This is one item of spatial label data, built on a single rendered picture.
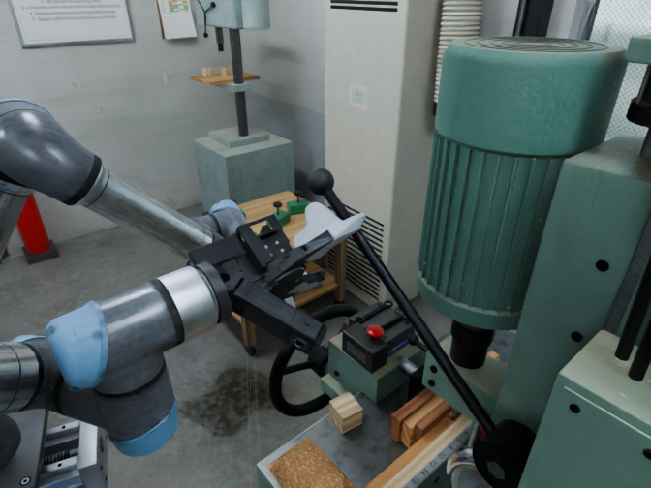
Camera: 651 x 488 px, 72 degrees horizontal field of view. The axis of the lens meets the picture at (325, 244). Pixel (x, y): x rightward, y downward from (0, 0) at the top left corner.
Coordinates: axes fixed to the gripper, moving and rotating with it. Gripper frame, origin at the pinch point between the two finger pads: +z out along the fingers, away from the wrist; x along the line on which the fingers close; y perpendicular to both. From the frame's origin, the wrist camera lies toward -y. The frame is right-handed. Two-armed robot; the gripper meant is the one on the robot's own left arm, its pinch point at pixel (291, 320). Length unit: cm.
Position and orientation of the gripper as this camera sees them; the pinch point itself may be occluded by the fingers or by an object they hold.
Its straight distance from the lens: 102.0
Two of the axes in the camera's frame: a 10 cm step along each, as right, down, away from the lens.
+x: -7.9, 2.5, -5.7
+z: 5.1, 7.7, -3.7
